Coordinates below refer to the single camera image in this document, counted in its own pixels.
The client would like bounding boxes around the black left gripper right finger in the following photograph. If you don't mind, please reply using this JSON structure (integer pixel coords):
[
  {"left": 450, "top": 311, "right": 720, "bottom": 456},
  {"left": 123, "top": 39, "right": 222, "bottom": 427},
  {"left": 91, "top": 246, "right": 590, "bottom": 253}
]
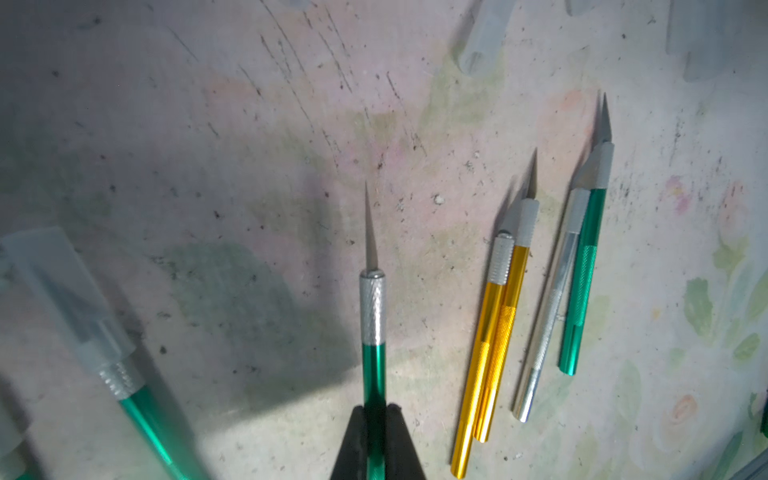
[{"left": 385, "top": 403, "right": 426, "bottom": 480}]

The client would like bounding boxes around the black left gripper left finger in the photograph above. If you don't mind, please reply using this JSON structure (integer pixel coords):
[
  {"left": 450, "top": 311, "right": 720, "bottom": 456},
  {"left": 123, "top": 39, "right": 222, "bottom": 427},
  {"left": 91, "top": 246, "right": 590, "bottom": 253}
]
[{"left": 330, "top": 405, "right": 368, "bottom": 480}]

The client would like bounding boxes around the gold carving knife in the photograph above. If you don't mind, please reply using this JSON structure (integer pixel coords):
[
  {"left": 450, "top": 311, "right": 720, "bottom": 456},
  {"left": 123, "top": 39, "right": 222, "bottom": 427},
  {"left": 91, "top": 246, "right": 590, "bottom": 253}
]
[
  {"left": 474, "top": 150, "right": 539, "bottom": 442},
  {"left": 450, "top": 180, "right": 528, "bottom": 479}
]

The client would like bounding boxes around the silver carving knife capped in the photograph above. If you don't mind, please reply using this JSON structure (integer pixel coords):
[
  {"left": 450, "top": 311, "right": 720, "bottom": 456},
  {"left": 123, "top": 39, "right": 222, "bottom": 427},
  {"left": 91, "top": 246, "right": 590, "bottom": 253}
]
[{"left": 512, "top": 152, "right": 595, "bottom": 423}]

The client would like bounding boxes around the clear protective knife cap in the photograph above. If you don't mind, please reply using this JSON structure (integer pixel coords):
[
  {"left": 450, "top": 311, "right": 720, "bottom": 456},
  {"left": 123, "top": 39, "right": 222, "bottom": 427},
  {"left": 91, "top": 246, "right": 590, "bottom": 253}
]
[{"left": 458, "top": 0, "right": 517, "bottom": 78}]

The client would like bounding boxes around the green carving knife capped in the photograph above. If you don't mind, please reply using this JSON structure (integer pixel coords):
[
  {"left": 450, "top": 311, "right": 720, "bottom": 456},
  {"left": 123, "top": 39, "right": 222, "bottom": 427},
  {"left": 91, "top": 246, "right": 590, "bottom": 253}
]
[{"left": 1, "top": 227, "right": 209, "bottom": 479}]

